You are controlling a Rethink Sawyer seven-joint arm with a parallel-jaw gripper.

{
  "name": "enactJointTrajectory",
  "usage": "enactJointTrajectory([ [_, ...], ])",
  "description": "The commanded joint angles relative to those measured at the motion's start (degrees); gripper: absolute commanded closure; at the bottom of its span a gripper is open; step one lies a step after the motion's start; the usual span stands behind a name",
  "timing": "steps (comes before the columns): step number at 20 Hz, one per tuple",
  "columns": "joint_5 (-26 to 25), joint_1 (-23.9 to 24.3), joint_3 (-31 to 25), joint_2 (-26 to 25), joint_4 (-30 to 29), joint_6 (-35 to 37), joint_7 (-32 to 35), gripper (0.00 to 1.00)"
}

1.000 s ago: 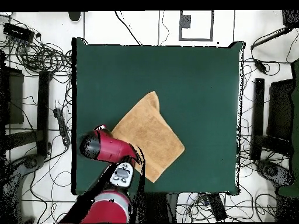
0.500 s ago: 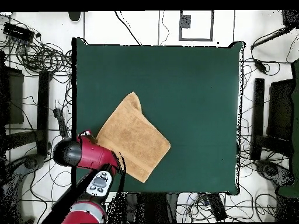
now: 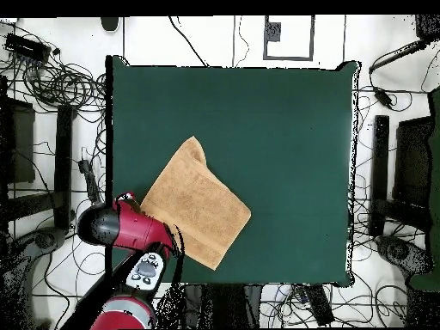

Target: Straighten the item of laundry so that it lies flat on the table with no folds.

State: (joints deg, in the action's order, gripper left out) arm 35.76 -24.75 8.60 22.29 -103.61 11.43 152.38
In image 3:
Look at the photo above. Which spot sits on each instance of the tan terry towel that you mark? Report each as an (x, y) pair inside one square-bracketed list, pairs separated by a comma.
[(199, 206)]

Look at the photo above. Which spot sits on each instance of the dark green table cloth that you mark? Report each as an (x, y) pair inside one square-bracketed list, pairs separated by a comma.
[(275, 137)]

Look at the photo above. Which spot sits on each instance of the black power strip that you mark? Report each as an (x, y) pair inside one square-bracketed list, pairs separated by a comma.
[(87, 175)]

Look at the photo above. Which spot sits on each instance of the black stand bar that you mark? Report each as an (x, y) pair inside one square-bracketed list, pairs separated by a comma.
[(380, 172), (63, 165)]

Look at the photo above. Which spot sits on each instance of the black power brick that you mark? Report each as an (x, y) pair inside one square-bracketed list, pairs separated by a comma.
[(319, 306)]

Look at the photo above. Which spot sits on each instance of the black power adapter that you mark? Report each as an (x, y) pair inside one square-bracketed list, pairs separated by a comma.
[(383, 96)]

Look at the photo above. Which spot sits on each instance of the dark square case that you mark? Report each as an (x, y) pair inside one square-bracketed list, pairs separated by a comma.
[(20, 144), (412, 161)]

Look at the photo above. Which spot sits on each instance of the dark rounded object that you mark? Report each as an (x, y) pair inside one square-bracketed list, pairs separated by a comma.
[(109, 23)]

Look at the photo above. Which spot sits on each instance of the black rod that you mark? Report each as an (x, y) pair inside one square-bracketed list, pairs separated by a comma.
[(398, 55)]

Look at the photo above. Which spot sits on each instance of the black electronics box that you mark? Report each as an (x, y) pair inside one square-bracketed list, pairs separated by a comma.
[(25, 47)]

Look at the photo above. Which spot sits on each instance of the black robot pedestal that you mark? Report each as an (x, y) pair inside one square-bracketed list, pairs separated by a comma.
[(223, 306)]

